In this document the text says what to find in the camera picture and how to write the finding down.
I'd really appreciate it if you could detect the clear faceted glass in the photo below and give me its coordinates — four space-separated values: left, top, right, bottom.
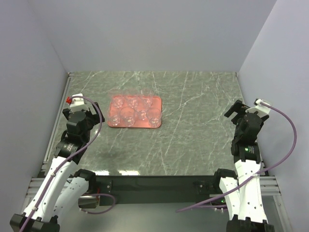
124 88 139 108
111 94 125 108

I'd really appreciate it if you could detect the clear round glass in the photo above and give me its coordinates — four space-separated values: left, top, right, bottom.
140 88 154 107

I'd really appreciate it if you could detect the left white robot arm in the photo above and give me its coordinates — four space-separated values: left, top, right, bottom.
10 97 105 232

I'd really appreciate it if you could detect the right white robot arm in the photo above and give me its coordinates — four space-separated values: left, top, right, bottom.
212 99 275 232

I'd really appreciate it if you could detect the pink plastic tray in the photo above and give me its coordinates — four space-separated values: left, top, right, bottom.
107 96 162 129

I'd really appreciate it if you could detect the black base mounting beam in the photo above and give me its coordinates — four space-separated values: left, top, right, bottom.
86 175 222 204

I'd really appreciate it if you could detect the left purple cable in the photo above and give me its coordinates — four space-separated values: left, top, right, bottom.
20 96 116 232

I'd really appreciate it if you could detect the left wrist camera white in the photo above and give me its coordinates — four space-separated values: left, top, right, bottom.
66 93 89 113

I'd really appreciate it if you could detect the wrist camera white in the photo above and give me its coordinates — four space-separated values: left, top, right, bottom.
66 93 89 113
245 99 271 118

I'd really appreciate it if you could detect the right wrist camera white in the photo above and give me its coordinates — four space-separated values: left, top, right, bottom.
245 99 271 118

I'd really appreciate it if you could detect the aluminium rail left edge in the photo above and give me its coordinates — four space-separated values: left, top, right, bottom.
41 72 74 171

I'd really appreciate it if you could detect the aluminium frame rail front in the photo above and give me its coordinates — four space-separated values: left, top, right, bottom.
26 176 281 198

